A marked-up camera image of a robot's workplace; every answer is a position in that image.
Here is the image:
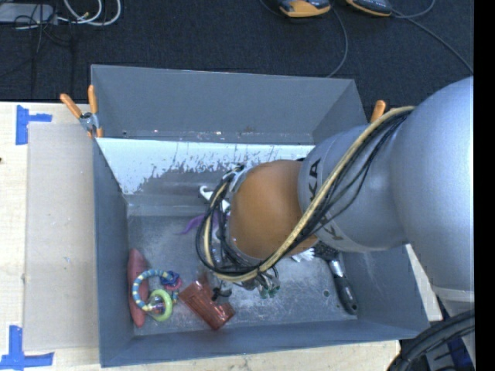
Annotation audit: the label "orange clear plastic cup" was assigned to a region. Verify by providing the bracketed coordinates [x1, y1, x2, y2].
[177, 280, 237, 332]

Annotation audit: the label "small blue and red rings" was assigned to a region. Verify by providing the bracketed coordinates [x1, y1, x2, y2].
[159, 271, 183, 292]

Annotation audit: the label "purple soft object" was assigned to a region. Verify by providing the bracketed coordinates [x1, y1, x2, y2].
[179, 213, 207, 236]

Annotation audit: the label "black and silver brush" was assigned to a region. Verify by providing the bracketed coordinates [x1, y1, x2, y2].
[314, 241, 360, 317]

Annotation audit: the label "red-brown long oval object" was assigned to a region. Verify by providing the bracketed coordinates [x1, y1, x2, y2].
[127, 248, 151, 328]

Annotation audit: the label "grey metal bin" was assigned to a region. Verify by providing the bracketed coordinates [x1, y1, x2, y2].
[90, 64, 431, 369]

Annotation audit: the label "pale flat board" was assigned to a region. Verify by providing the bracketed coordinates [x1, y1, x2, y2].
[22, 123, 100, 353]

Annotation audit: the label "green plastic ring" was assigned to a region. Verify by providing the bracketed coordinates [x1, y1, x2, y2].
[148, 288, 174, 322]

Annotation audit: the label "blue and yellow striped ring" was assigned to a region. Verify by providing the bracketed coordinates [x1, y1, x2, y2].
[131, 268, 172, 313]

